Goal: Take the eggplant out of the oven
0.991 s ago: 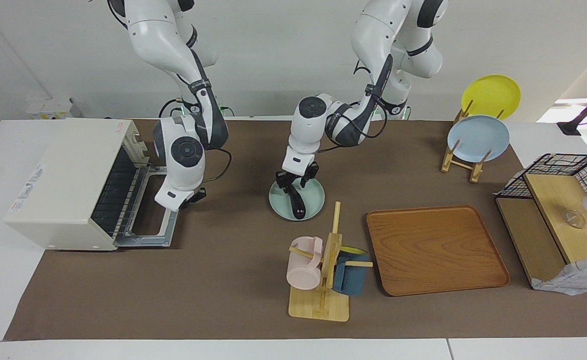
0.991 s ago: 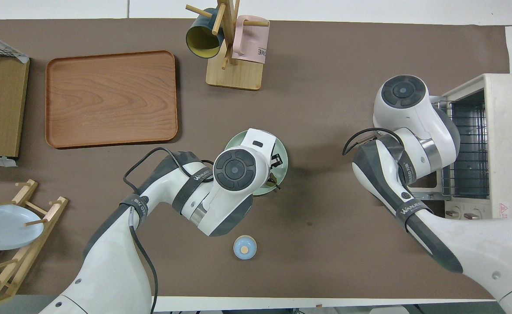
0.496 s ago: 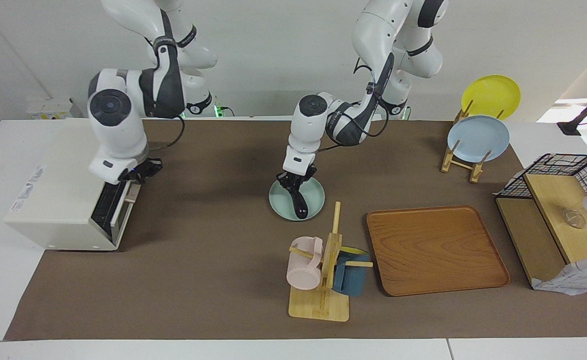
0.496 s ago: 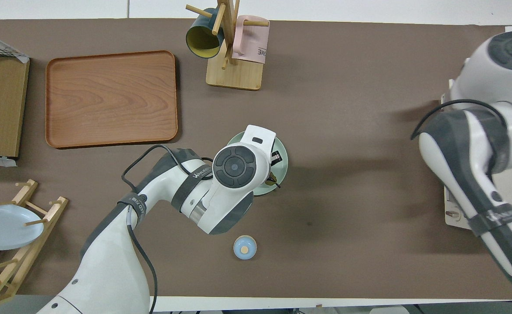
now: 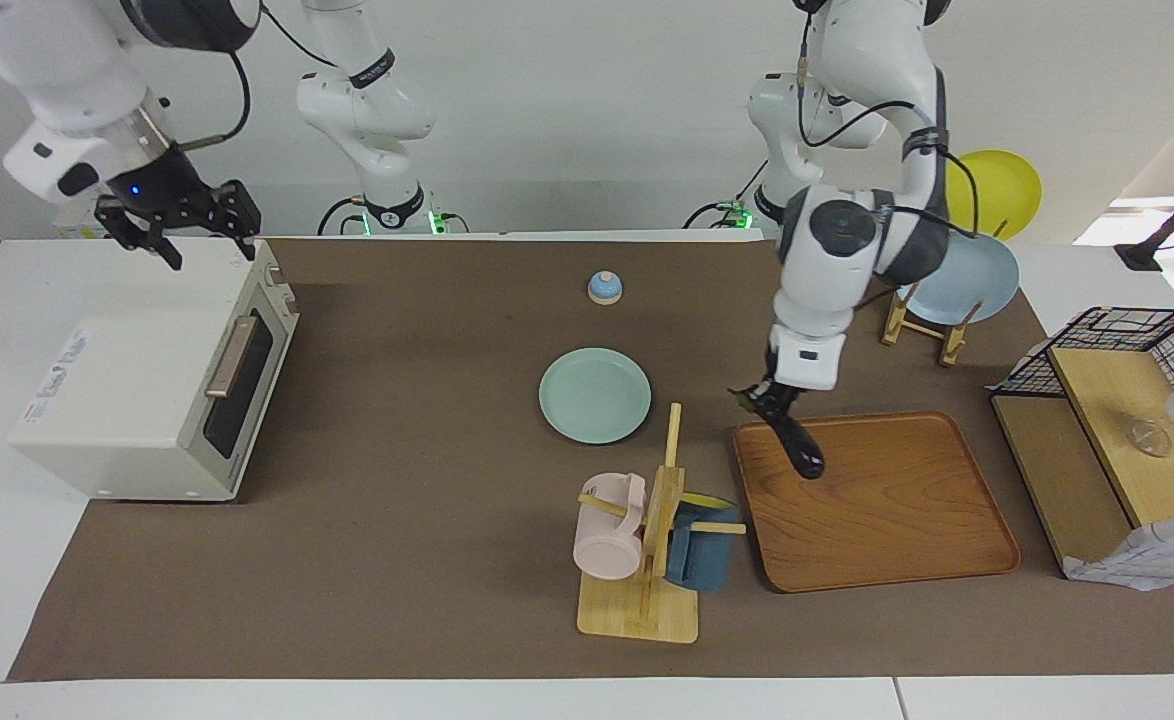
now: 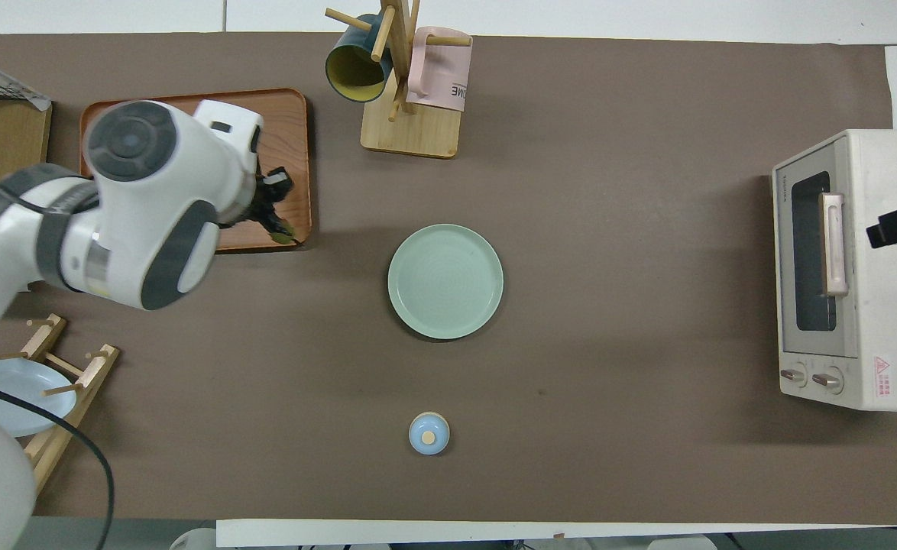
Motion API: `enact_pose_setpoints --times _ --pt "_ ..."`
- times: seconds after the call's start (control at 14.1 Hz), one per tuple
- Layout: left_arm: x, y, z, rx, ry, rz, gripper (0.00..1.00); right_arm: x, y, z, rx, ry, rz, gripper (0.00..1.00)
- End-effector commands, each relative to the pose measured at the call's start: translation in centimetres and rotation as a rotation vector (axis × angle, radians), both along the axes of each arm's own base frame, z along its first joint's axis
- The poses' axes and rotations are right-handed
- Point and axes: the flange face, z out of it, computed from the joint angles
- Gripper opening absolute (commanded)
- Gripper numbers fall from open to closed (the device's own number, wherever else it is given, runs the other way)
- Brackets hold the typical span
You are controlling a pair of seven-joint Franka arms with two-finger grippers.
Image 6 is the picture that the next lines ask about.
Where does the brown table mat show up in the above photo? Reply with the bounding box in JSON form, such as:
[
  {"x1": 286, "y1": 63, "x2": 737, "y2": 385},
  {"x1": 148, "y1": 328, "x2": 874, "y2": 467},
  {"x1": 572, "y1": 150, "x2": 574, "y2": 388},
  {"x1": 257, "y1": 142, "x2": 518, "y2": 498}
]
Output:
[{"x1": 0, "y1": 32, "x2": 897, "y2": 527}]

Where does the pink mug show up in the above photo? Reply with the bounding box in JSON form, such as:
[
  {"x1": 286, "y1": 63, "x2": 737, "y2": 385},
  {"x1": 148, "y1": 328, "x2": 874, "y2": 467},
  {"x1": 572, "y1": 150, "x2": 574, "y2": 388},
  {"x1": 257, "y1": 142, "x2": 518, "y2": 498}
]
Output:
[{"x1": 406, "y1": 27, "x2": 474, "y2": 114}]

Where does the pale green round plate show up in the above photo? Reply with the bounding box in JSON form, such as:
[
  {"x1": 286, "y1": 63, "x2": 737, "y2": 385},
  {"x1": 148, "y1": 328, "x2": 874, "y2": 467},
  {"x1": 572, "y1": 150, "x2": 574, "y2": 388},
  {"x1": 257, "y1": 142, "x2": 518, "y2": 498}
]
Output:
[{"x1": 387, "y1": 223, "x2": 505, "y2": 341}]

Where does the light wooden shelf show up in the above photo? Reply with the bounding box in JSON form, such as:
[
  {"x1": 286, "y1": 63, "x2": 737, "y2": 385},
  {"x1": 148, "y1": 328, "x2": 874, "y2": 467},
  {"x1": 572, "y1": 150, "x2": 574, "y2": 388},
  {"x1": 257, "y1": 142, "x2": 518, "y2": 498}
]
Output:
[{"x1": 0, "y1": 65, "x2": 54, "y2": 230}]

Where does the wooden mug rack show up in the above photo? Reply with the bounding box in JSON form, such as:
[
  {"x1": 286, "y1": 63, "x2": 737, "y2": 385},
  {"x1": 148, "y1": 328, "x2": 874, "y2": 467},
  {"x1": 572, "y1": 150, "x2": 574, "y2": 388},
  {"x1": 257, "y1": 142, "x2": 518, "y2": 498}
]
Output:
[{"x1": 324, "y1": 0, "x2": 472, "y2": 160}]

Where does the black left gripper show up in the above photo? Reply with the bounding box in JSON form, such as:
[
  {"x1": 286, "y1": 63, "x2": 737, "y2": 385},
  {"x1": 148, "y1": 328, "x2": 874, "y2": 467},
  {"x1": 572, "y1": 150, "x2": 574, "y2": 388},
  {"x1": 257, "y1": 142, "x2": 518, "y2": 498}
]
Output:
[{"x1": 247, "y1": 166, "x2": 298, "y2": 244}]

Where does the dark blue mug yellow inside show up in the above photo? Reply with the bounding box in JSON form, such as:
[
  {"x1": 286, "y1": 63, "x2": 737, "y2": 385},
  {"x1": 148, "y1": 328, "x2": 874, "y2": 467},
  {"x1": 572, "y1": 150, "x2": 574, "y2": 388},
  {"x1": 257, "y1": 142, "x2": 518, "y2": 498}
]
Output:
[{"x1": 325, "y1": 13, "x2": 393, "y2": 105}]

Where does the wooden plate rack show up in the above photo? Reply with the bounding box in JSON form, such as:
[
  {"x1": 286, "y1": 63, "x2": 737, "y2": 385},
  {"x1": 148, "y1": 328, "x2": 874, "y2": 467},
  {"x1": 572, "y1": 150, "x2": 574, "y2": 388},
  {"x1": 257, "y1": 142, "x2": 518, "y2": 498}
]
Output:
[{"x1": 0, "y1": 313, "x2": 121, "y2": 499}]

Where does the white toaster oven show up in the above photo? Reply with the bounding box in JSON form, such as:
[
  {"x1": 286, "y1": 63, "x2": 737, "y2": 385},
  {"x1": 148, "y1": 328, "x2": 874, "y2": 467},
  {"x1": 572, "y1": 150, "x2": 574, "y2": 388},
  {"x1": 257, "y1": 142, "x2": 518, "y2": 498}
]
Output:
[{"x1": 771, "y1": 128, "x2": 897, "y2": 414}]

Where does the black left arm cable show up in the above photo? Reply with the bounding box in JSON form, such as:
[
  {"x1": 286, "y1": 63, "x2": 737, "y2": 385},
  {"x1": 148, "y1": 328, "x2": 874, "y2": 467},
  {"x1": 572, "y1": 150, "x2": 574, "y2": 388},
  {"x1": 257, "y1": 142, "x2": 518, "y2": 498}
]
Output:
[{"x1": 0, "y1": 373, "x2": 116, "y2": 550}]

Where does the glass oven door with handle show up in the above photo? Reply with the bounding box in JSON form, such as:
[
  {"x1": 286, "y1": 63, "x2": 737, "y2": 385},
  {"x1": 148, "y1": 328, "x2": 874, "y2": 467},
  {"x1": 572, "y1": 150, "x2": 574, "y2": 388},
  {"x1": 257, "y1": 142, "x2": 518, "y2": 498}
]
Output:
[{"x1": 772, "y1": 137, "x2": 863, "y2": 361}]

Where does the brown wooden tray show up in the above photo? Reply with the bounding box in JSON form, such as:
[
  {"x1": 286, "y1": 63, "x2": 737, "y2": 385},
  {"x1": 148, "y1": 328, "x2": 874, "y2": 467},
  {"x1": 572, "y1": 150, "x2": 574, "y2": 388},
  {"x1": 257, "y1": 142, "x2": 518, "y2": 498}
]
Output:
[{"x1": 79, "y1": 87, "x2": 314, "y2": 254}]

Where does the light blue plate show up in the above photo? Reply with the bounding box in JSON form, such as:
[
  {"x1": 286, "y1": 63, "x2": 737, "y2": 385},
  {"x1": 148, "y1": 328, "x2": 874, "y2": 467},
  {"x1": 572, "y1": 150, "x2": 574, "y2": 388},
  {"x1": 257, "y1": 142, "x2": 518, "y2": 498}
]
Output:
[{"x1": 0, "y1": 358, "x2": 79, "y2": 438}]

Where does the blue call bell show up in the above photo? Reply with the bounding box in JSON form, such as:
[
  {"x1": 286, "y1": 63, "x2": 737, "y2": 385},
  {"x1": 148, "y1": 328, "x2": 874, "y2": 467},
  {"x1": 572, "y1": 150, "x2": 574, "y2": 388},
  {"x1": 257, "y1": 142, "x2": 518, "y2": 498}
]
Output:
[{"x1": 408, "y1": 412, "x2": 451, "y2": 457}]

